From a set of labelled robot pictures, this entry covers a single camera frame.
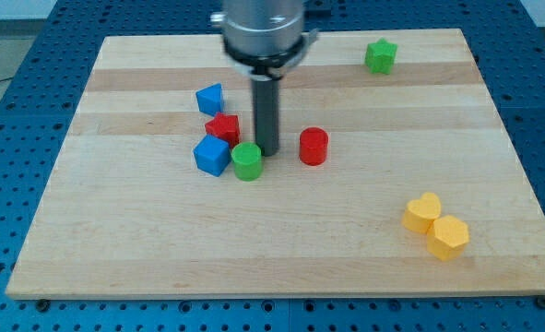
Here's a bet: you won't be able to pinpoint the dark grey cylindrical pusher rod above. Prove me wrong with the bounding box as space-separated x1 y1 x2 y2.
251 80 279 157

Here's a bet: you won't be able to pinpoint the red cylinder block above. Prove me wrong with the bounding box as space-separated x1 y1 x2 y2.
299 127 329 166

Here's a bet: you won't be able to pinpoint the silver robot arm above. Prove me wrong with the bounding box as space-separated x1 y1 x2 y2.
210 0 318 157

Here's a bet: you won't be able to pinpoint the red star block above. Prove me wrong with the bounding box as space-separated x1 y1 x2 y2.
205 113 241 149

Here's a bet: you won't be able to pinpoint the green star block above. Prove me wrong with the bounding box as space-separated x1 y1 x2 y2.
364 38 397 75

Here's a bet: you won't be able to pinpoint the blue triangle block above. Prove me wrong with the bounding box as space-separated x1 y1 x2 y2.
195 83 224 116

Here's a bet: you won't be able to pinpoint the green cylinder block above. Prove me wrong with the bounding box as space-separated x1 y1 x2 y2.
231 142 263 181

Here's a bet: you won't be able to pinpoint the blue cube block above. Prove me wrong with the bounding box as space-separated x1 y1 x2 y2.
193 135 231 176

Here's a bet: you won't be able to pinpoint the light wooden board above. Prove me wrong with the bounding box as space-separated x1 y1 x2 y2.
6 29 545 300

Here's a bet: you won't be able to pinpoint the yellow heart block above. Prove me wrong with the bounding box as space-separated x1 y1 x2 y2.
401 192 442 234

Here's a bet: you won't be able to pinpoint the yellow hexagon block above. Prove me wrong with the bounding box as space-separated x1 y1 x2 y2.
427 215 470 261

